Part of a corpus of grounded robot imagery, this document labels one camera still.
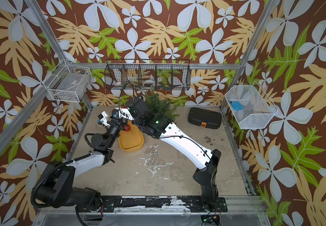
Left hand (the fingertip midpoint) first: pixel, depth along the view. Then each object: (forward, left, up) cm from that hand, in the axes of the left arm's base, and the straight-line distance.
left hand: (125, 110), depth 70 cm
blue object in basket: (+13, -65, -9) cm, 66 cm away
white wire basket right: (+6, -73, -5) cm, 73 cm away
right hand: (+2, -6, +3) cm, 7 cm away
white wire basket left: (+25, +41, -2) cm, 48 cm away
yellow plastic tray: (+6, +4, -39) cm, 40 cm away
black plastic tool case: (+20, -53, -31) cm, 64 cm away
